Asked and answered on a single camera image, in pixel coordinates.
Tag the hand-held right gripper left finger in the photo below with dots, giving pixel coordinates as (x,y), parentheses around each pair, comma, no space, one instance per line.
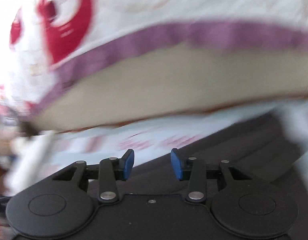
(127,164)

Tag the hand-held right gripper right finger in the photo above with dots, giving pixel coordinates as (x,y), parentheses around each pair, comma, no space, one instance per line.
(176,165)

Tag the dark brown knit sweater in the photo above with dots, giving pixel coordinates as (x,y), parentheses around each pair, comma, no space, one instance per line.
(243,150)

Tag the checkered pink grey mat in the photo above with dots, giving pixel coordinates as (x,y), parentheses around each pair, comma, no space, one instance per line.
(94,142)

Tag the beige bed base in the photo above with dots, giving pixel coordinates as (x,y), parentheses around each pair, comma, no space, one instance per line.
(169,85)

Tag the grey plush rabbit toy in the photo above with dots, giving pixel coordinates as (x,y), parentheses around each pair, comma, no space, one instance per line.
(6,130)

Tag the pale cloth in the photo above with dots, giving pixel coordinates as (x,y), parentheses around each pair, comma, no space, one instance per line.
(298,130)

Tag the white quilt with purple ruffle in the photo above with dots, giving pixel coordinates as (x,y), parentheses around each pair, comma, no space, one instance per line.
(169,0)

